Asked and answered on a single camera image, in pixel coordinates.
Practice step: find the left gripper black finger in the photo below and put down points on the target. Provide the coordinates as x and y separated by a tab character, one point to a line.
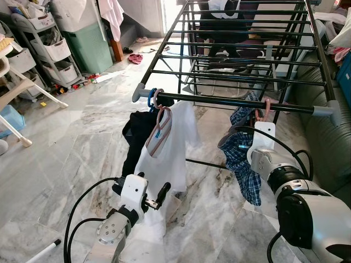
163	193

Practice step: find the blue plaid garment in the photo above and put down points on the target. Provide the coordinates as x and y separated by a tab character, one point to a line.
238	164

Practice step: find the terracotta plastic clothes hanger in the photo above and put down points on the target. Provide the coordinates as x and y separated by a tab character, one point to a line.
267	107

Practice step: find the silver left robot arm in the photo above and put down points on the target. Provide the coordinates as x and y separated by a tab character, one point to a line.
112	233

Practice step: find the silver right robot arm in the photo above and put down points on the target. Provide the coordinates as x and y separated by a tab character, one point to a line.
312	219

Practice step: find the dusty pink clothes hanger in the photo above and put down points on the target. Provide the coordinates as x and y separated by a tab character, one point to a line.
165	112

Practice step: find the blue plastic clothes hanger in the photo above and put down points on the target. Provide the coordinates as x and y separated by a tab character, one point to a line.
149	98

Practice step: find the white hanging garment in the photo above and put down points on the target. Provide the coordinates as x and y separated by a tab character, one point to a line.
175	164

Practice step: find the black hanging garment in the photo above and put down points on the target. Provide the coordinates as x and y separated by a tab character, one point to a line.
137	137

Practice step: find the black metal drying rack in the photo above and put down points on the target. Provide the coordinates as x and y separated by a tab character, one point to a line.
236	102

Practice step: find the white paper sheet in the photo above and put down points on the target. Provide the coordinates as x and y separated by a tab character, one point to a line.
109	76

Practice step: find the light blue plastic box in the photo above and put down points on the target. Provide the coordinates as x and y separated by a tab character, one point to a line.
10	120

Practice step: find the green plastic bin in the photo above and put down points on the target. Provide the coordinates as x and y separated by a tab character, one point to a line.
90	49

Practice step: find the dark green sofa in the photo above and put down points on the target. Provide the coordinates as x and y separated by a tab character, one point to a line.
323	142

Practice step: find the white beige baby high chair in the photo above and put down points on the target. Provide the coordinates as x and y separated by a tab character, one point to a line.
16	87

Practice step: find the white drawer trolley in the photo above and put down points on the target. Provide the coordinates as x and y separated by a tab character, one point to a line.
52	49

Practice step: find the blue bag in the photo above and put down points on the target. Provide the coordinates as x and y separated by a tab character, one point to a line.
344	76

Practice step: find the pink hanging garment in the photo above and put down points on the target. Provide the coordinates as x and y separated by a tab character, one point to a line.
112	16

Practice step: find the white storage box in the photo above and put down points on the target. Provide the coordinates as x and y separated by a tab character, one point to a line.
74	13

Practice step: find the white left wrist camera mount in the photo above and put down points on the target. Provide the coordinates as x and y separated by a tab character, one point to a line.
133	192

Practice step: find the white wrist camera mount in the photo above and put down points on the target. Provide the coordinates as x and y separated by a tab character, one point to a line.
264	136
133	192

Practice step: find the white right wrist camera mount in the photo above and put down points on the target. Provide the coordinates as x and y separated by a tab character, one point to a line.
264	136

